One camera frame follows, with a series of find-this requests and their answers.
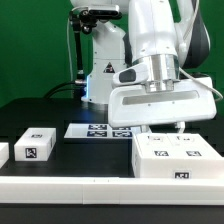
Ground white L-shaped table fence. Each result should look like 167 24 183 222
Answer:
0 176 224 205

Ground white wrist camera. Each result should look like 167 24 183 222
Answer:
112 63 149 87

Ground white base tag plate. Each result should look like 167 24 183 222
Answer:
64 123 140 139

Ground black base cables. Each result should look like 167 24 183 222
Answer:
43 79 88 100

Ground white cabinet top block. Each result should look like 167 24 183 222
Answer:
14 128 56 161

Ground black camera on stand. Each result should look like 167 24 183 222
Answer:
80 5 122 20

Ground white cabinet body box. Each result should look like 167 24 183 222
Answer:
132 133 224 179

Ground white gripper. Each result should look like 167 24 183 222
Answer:
108 79 216 133

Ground white block at left edge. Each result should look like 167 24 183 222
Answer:
0 143 9 168

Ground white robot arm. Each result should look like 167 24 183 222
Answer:
70 0 216 129

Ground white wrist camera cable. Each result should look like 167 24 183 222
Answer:
178 0 224 103

